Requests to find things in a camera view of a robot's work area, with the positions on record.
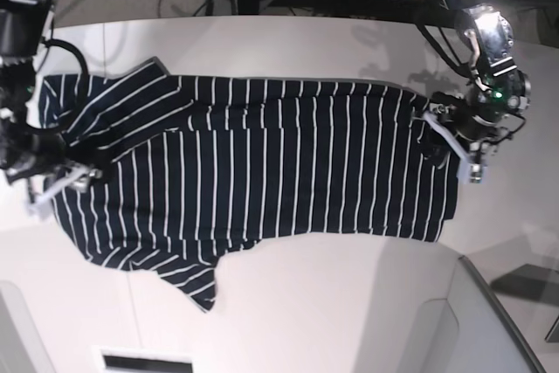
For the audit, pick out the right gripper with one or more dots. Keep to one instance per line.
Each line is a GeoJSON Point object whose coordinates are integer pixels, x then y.
{"type": "Point", "coordinates": [99, 159]}

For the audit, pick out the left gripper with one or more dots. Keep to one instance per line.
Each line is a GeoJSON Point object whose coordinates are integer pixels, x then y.
{"type": "Point", "coordinates": [435, 150]}

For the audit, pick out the navy white striped t-shirt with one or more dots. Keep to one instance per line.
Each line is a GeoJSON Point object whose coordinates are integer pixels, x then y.
{"type": "Point", "coordinates": [197, 167]}

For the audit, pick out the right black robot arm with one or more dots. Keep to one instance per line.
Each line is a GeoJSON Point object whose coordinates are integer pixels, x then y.
{"type": "Point", "coordinates": [28, 151]}

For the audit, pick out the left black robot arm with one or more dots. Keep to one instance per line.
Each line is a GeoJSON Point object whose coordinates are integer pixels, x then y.
{"type": "Point", "coordinates": [497, 88]}

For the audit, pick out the white slotted panel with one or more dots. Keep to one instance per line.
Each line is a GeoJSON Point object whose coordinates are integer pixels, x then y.
{"type": "Point", "coordinates": [134, 360]}

